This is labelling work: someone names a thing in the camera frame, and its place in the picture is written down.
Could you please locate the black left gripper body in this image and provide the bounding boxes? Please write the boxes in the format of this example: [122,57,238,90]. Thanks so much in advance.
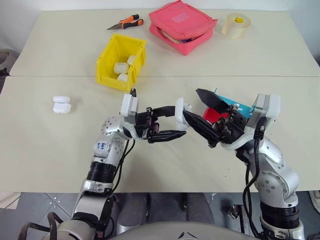
[134,106,161,141]

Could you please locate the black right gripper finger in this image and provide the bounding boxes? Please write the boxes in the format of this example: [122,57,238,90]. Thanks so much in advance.
[182,109,221,149]
[195,87,230,114]

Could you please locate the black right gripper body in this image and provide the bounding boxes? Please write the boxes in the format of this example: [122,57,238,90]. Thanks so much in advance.
[211,103,249,145]

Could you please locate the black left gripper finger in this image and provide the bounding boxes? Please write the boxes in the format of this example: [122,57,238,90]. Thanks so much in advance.
[147,130,188,144]
[152,105,177,119]

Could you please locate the yellow plastic bin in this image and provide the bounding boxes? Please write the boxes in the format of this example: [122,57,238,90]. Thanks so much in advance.
[95,33,148,92]

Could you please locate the teal box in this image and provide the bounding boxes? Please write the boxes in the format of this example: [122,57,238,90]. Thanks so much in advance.
[211,87,252,120]

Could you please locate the clear tape roll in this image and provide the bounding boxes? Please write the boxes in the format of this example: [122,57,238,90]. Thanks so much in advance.
[221,12,252,41]

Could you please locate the pink fabric zip pouch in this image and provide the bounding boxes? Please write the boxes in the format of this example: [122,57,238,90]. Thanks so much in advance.
[148,0,219,57]

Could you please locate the orange black pliers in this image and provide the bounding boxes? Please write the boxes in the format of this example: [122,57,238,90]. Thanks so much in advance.
[106,13,145,31]

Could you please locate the silver robot torso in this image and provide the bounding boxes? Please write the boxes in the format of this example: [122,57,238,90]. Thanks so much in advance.
[49,219,266,240]

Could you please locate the white shoe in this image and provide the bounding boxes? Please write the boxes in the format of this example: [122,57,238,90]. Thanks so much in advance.
[309,190,320,209]

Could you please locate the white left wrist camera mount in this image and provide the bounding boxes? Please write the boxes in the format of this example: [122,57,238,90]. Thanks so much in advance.
[119,93,140,140]

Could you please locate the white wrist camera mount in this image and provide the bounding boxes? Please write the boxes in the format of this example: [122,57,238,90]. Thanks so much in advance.
[223,93,281,151]
[119,93,140,140]

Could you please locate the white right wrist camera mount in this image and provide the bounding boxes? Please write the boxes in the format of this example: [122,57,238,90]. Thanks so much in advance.
[223,93,281,151]

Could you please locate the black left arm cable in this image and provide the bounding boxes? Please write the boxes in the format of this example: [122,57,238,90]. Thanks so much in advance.
[109,138,137,195]

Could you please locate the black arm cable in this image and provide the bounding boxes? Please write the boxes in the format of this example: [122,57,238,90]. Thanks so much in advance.
[109,138,137,195]
[241,116,267,237]

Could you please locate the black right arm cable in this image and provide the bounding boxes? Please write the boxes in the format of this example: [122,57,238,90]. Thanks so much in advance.
[241,116,267,237]

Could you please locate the metal table bracket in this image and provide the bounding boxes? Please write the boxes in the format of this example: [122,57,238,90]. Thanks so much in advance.
[225,204,245,219]

